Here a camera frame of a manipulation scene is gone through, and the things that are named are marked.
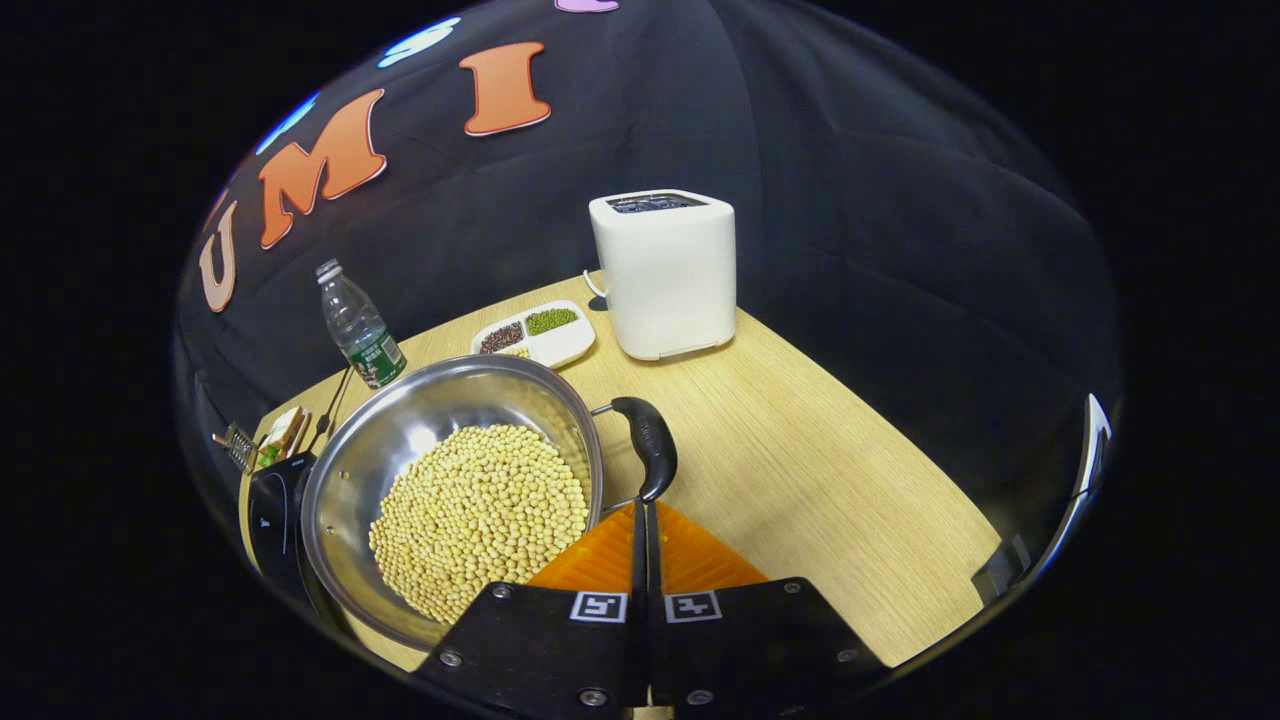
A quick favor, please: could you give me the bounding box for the clear plastic water bottle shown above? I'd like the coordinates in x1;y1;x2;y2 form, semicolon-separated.
316;258;408;391

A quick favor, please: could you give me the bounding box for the black power cable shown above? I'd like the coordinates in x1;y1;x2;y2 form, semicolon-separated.
310;368;353;451

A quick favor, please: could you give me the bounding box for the metal mesh holder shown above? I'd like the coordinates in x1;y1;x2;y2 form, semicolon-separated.
212;420;259;473

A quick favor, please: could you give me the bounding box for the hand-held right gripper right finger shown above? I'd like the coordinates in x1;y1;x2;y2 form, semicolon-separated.
647;500;889;717

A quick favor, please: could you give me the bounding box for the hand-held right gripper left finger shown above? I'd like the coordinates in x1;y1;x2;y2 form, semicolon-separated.
412;500;648;716

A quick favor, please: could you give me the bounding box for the white divided tray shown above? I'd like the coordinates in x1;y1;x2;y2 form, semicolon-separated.
470;300;597;371

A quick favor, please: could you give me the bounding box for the sandwich with lettuce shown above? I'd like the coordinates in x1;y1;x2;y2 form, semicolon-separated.
255;405;307;469

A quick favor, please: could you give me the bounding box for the white toaster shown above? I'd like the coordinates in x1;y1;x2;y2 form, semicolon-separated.
588;189;738;361

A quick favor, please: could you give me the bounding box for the black induction cooktop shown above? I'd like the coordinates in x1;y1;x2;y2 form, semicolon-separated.
247;452;346;616

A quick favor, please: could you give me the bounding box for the stainless steel pot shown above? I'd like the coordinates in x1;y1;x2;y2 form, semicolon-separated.
300;355;679;651

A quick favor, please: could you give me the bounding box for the pile of soybeans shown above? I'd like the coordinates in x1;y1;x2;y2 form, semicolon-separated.
368;424;591;624

